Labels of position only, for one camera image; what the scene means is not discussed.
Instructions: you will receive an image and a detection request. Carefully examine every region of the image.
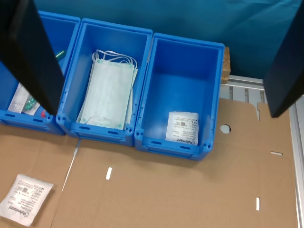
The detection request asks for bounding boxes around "clear packet with green parts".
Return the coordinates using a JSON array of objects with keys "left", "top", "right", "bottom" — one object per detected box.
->
[{"left": 22, "top": 95, "right": 41, "bottom": 116}]

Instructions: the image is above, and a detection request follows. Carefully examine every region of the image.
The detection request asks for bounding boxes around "brown cardboard sheet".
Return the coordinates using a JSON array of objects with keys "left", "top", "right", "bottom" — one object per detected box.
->
[
  {"left": 0, "top": 123, "right": 80, "bottom": 228},
  {"left": 51, "top": 97, "right": 299, "bottom": 228}
]

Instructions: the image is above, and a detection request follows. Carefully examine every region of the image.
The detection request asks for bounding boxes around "white Fuhrmann cotton packet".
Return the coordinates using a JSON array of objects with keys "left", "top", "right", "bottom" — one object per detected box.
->
[
  {"left": 0, "top": 173, "right": 54, "bottom": 227},
  {"left": 165, "top": 111, "right": 200, "bottom": 146}
]

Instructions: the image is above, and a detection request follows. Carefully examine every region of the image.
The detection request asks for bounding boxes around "blue bin with cotton packets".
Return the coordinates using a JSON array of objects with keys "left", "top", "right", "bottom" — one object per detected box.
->
[{"left": 134, "top": 32, "right": 226, "bottom": 162}]

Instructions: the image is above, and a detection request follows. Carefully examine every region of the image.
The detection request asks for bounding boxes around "blue bin with masks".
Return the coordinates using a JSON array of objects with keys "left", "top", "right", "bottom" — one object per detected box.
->
[{"left": 56, "top": 18, "right": 153, "bottom": 147}]

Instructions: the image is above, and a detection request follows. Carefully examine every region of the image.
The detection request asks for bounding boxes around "long white printed packet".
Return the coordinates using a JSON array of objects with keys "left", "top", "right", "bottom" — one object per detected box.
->
[{"left": 7, "top": 83, "right": 29, "bottom": 112}]

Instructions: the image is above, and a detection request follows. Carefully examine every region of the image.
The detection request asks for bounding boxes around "stack of white face masks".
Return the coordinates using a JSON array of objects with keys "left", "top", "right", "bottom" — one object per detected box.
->
[{"left": 76, "top": 49, "right": 138, "bottom": 131}]

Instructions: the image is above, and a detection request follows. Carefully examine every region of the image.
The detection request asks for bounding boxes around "blue bin with small items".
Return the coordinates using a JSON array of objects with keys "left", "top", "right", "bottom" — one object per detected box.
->
[{"left": 0, "top": 10, "right": 81, "bottom": 136}]

